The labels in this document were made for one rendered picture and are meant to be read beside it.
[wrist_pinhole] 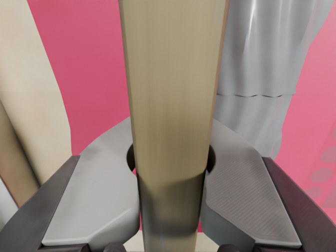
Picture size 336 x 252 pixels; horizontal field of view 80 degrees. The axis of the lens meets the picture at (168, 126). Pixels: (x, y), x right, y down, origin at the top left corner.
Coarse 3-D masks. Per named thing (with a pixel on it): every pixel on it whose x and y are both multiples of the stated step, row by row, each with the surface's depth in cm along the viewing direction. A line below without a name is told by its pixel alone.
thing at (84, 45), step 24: (48, 0) 14; (72, 0) 14; (96, 0) 14; (48, 24) 15; (72, 24) 15; (96, 24) 15; (48, 48) 16; (72, 48) 16; (96, 48) 16; (120, 48) 16; (312, 48) 15; (72, 72) 16; (96, 72) 16; (120, 72) 16; (312, 72) 16
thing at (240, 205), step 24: (216, 120) 12; (216, 144) 10; (240, 144) 10; (216, 168) 8; (240, 168) 8; (264, 168) 8; (216, 192) 7; (240, 192) 7; (264, 192) 7; (216, 216) 7; (240, 216) 6; (264, 216) 6; (288, 216) 6; (216, 240) 7; (240, 240) 6; (264, 240) 6; (288, 240) 6
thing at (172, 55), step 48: (144, 0) 5; (192, 0) 5; (144, 48) 6; (192, 48) 6; (144, 96) 6; (192, 96) 6; (144, 144) 7; (192, 144) 7; (144, 192) 9; (192, 192) 8; (144, 240) 11; (192, 240) 11
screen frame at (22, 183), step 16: (0, 112) 18; (0, 128) 18; (0, 144) 18; (16, 144) 20; (0, 160) 18; (16, 160) 20; (0, 176) 18; (16, 176) 20; (32, 176) 22; (0, 192) 19; (16, 192) 20; (32, 192) 22; (0, 208) 20; (16, 208) 20; (0, 224) 21
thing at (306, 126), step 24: (72, 96) 18; (96, 96) 18; (120, 96) 18; (312, 96) 17; (72, 120) 19; (96, 120) 19; (120, 120) 19; (288, 120) 19; (312, 120) 19; (72, 144) 20; (288, 144) 20; (312, 144) 20; (288, 168) 22
